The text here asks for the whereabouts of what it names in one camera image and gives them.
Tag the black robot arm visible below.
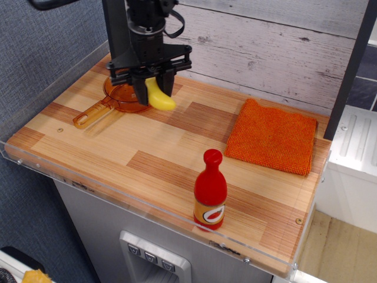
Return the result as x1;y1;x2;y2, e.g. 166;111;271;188
103;1;192;106

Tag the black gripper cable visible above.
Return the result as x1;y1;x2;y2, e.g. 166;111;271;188
163;8;186;38

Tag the dark vertical post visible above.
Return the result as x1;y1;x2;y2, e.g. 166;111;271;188
323;0;376;141
102;0;130;59

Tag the dark vertical post right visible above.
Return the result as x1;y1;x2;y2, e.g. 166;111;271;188
323;0;376;141

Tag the clear acrylic table guard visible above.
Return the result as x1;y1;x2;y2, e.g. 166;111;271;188
2;39;335;278

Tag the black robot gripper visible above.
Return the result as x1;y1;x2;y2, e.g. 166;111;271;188
107;31;192;106

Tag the yellow toy banana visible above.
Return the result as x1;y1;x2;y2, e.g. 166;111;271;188
145;77;176;111

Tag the white ribbed appliance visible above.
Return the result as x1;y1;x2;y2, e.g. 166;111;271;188
315;106;376;232

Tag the orange knitted cloth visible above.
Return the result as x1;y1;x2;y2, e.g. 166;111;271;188
224;98;317;176

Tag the red toy sauce bottle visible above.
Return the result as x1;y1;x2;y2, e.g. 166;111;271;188
193;149;227;230

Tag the dark vertical post left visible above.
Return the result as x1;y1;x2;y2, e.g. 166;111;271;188
102;0;130;59

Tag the grey toy fridge cabinet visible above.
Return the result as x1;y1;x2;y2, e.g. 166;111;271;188
55;181;273;282

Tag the orange transparent plastic pan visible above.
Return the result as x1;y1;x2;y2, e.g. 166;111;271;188
73;77;149;129

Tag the yellow object bottom left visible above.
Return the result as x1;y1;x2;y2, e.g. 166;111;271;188
21;269;52;283

